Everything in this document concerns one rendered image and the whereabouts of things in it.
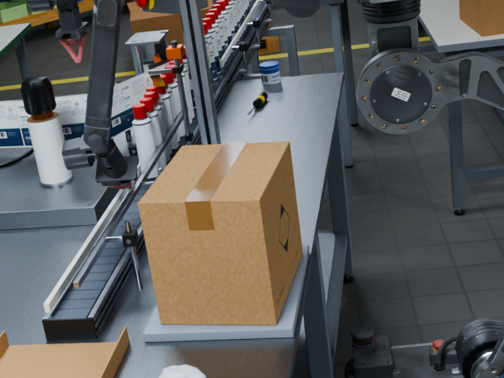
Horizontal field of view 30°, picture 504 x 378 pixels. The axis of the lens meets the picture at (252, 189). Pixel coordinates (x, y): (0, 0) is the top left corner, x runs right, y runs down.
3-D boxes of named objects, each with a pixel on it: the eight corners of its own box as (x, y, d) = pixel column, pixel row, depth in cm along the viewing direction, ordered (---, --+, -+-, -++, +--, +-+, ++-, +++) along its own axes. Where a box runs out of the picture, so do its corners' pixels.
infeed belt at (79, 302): (202, 88, 341) (201, 78, 340) (225, 87, 340) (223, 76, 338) (51, 335, 192) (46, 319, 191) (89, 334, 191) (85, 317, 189)
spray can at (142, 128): (145, 172, 259) (132, 102, 251) (163, 172, 258) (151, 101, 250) (139, 180, 255) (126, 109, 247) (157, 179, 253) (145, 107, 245)
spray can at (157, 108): (154, 159, 268) (142, 91, 260) (172, 157, 268) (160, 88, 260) (151, 166, 264) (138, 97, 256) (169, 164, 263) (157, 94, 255)
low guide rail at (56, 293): (164, 129, 287) (163, 123, 286) (168, 128, 287) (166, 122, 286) (44, 313, 190) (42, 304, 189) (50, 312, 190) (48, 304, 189)
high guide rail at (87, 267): (184, 111, 284) (184, 106, 283) (189, 110, 284) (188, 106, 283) (74, 288, 187) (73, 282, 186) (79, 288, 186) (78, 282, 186)
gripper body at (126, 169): (100, 161, 233) (90, 146, 226) (139, 159, 231) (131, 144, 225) (97, 184, 230) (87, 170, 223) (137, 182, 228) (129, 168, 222)
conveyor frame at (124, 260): (199, 91, 342) (197, 79, 340) (229, 89, 340) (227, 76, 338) (46, 340, 193) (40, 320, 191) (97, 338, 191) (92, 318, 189)
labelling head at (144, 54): (148, 109, 312) (134, 34, 302) (186, 106, 310) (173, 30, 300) (137, 124, 299) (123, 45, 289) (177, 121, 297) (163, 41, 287)
